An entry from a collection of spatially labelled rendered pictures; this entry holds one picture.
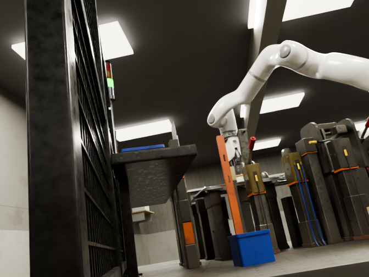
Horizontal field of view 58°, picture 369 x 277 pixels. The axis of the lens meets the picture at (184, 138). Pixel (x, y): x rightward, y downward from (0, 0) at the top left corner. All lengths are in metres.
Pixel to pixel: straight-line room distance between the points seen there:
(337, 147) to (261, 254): 0.58
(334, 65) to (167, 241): 10.27
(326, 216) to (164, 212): 10.06
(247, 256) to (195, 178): 10.31
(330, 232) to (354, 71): 0.60
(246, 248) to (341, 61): 0.72
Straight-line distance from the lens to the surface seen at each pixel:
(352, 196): 1.41
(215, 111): 1.55
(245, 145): 1.45
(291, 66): 1.39
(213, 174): 11.29
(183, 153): 0.87
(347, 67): 1.30
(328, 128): 1.59
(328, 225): 1.43
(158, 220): 11.35
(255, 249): 1.04
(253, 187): 1.38
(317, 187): 1.44
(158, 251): 11.32
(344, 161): 1.42
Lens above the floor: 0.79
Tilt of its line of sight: 17 degrees up
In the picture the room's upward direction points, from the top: 10 degrees counter-clockwise
